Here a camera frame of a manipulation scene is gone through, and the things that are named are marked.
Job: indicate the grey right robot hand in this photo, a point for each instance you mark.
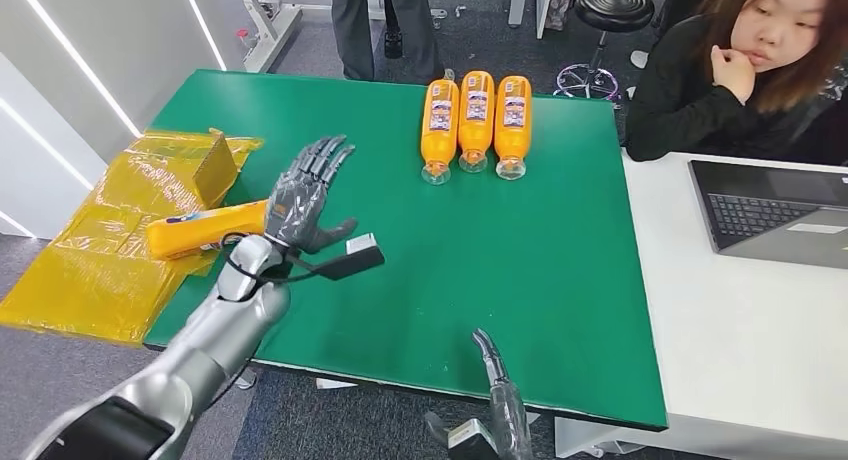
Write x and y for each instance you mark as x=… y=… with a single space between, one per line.
x=507 y=404

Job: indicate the person's hand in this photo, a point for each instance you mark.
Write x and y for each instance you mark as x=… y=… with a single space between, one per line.
x=735 y=74

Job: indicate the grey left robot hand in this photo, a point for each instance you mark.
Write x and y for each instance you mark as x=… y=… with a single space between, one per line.
x=301 y=202

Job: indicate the orange bottle with clear cap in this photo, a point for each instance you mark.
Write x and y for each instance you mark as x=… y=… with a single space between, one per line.
x=439 y=122
x=205 y=228
x=476 y=116
x=513 y=122

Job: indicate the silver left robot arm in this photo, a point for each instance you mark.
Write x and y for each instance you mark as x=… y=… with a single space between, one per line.
x=199 y=358

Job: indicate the small red capped bottle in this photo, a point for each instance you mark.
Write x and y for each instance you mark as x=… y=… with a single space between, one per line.
x=246 y=40

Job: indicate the seated person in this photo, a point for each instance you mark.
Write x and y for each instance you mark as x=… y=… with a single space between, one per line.
x=682 y=106

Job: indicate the dark grey laptop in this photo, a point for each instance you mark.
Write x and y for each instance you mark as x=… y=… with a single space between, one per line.
x=768 y=208

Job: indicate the black round stool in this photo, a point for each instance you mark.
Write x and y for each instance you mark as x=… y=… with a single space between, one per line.
x=613 y=6

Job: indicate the green table mat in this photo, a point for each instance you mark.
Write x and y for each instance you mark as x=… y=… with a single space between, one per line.
x=464 y=265

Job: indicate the white table foot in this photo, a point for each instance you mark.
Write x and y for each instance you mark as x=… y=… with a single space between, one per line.
x=245 y=381

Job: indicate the grey patterned bag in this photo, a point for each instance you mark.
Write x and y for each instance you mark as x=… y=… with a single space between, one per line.
x=558 y=8

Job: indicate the standing person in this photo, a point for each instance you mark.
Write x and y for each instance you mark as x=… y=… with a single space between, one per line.
x=384 y=26

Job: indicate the yellow film wrapped cardboard box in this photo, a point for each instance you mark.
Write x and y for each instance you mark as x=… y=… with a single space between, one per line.
x=99 y=271

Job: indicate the white desk leg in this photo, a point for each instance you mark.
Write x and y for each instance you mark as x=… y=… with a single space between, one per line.
x=526 y=3

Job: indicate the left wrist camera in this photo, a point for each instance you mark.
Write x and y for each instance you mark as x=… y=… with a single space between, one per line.
x=354 y=255

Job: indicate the white metal stand frame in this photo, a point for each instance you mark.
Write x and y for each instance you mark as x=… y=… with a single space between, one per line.
x=272 y=30

